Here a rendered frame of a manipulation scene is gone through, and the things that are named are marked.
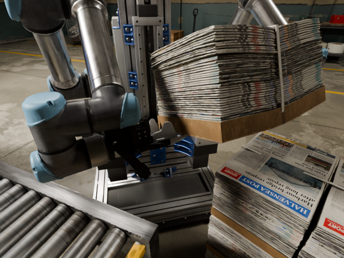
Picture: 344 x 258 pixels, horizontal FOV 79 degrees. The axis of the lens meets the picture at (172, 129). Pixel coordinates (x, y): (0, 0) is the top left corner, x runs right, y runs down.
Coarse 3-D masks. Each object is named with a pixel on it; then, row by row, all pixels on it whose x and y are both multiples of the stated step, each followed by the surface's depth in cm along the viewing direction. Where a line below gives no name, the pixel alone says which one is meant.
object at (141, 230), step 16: (0, 176) 72; (16, 176) 71; (32, 176) 71; (48, 192) 65; (64, 192) 65; (80, 208) 60; (96, 208) 60; (112, 208) 60; (112, 224) 56; (128, 224) 56; (144, 224) 56; (128, 240) 56; (144, 240) 52; (144, 256) 57
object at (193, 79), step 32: (224, 32) 38; (256, 32) 43; (160, 64) 57; (192, 64) 46; (224, 64) 40; (256, 64) 44; (160, 96) 62; (192, 96) 48; (224, 96) 41; (256, 96) 45
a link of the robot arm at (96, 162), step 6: (84, 138) 49; (90, 138) 49; (96, 138) 49; (102, 138) 50; (90, 144) 48; (96, 144) 48; (102, 144) 48; (90, 150) 47; (96, 150) 48; (102, 150) 48; (108, 150) 49; (90, 156) 47; (96, 156) 48; (102, 156) 48; (108, 156) 50; (96, 162) 48; (102, 162) 49
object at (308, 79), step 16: (288, 32) 48; (304, 32) 52; (288, 48) 48; (304, 48) 51; (320, 48) 55; (288, 64) 49; (304, 64) 52; (288, 80) 51; (304, 80) 53; (320, 80) 57; (288, 96) 51
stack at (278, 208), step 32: (256, 160) 74; (288, 160) 74; (320, 160) 74; (224, 192) 71; (256, 192) 62; (288, 192) 61; (320, 192) 61; (224, 224) 78; (256, 224) 67; (288, 224) 58; (320, 224) 53; (256, 256) 73; (288, 256) 63; (320, 256) 56
